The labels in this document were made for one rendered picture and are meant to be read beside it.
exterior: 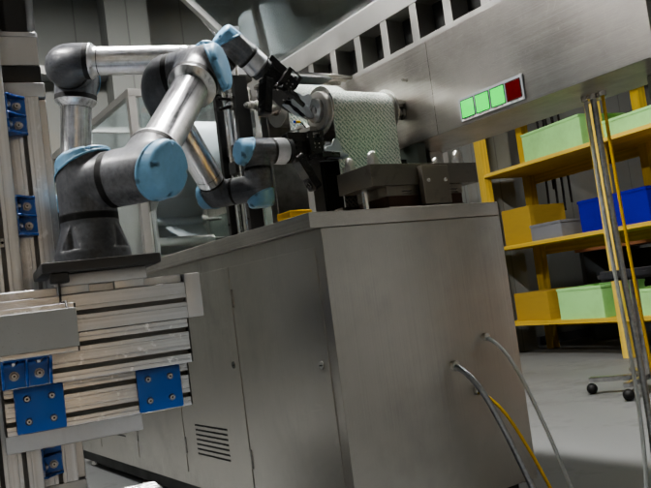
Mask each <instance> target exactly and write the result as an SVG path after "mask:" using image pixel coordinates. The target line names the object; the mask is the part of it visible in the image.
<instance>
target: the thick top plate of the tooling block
mask: <svg viewBox="0 0 651 488"><path fill-rule="evenodd" d="M435 165H448V172H449V183H450V184H455V183H461V185H462V186H466V185H469V184H473V183H477V182H479V180H478V175H477V168H476V163H429V164H369V165H367V166H364V167H361V168H356V169H354V170H351V171H348V172H345V173H342V174H340V175H337V183H338V191H339V197H344V196H356V195H359V194H361V191H366V190H368V191H372V190H375V189H379V188H382V187H385V186H401V185H418V184H419V178H418V171H417V167H418V166H435Z"/></svg>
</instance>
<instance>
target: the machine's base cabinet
mask: <svg viewBox="0 0 651 488"><path fill-rule="evenodd" d="M195 272H199V274H200V282H201V298H202V306H203V316H199V317H191V318H188V320H189V327H190V335H191V344H192V352H193V360H194V361H192V362H188V365H189V374H190V382H191V390H192V398H193V405H189V406H183V407H178V408H172V409H167V410H161V411H156V412H147V413H142V414H141V416H142V425H143V430H139V431H135V432H130V433H125V434H119V435H114V436H109V437H104V438H99V439H94V440H89V441H83V442H82V445H83V455H84V458H85V459H88V460H91V461H93V462H91V466H96V465H101V464H102V465H105V466H108V467H111V468H114V469H117V470H119V471H122V472H124V473H129V474H132V475H135V476H137V477H140V478H143V479H145V480H144V481H143V483H147V482H151V481H155V482H157V483H158V484H160V485H163V486H166V487H169V488H519V486H518V484H519V483H522V482H525V481H526V480H525V478H524V476H523V474H522V472H521V470H520V467H519V466H518V464H517V462H516V460H515V458H514V456H513V454H512V451H511V449H510V447H509V445H508V443H507V441H506V439H505V437H504V435H503V433H502V431H501V429H500V427H499V425H498V423H497V422H496V420H495V418H494V416H493V414H492V412H491V411H490V409H489V407H488V406H487V405H486V403H485V401H484V400H483V398H482V397H481V395H476V394H474V388H475V387H474V385H473V384H472V383H471V382H470V381H469V380H468V379H467V378H466V377H465V376H464V375H462V374H461V373H459V372H458V371H452V370H451V369H450V362H451V361H453V360H457V361H459V363H460V366H462V367H463V368H465V369H466V370H468V371H469V372H470V373H471V374H472V375H473V376H474V377H475V378H476V379H477V380H478V382H479V383H480V384H481V386H482V387H483V388H484V390H485V391H486V393H487V394H488V395H489V396H490V397H491V398H493V399H494V400H495V401H496V402H497V403H498V404H499V405H500V406H501V407H502V408H503V409H504V410H505V411H506V413H507V414H508V415H509V416H510V418H511V419H512V421H513V422H514V424H515V425H516V427H517V428H518V430H519V431H520V433H521V435H522V436H523V438H524V439H525V441H526V442H527V443H528V445H529V447H530V448H531V450H532V452H533V453H534V448H533V443H532V436H531V429H530V422H529V415H528V409H527V402H526V396H525V389H524V386H523V384H522V382H521V380H520V378H519V376H518V374H517V373H516V372H515V370H514V368H513V367H512V365H511V363H510V362H509V360H508V359H507V358H506V356H505V355H504V354H503V353H502V352H501V350H500V349H498V348H497V347H496V346H495V345H494V344H492V343H491V342H489V341H483V340H482V338H481V335H482V333H489V334H490V338H492V339H494V340H495V341H497V342H498V343H499V344H500V345H501V346H502V347H503V348H504V349H505V350H506V351H507V353H508V354H509V355H510V356H511V358H512V360H513V361H514V363H515V364H516V366H517V367H518V369H519V371H520V372H521V374H522V369H521V362H520V355H519V349H518V343H517V336H516V329H515V322H514V315H513V309H512V297H511V290H510V283H509V276H508V269H507V264H506V257H505V250H504V243H503V236H502V230H501V223H500V217H499V215H495V216H481V217H468V218H454V219H440V220H426V221H413V222H399V223H384V224H371V225H357V226H344V227H329V228H319V229H312V230H309V231H306V232H302V233H298V234H295V235H291V236H287V237H283V238H280V239H276V240H272V241H268V242H265V243H262V244H258V245H255V246H251V247H247V248H243V249H240V250H236V251H232V252H228V253H225V254H222V255H218V256H214V257H211V258H207V259H200V260H197V261H193V262H189V263H185V264H182V265H178V266H175V267H172V268H168V269H164V270H160V271H157V272H153V273H149V274H146V275H147V277H146V278H150V277H160V276H169V275H177V274H180V275H182V274H186V273H195Z"/></svg>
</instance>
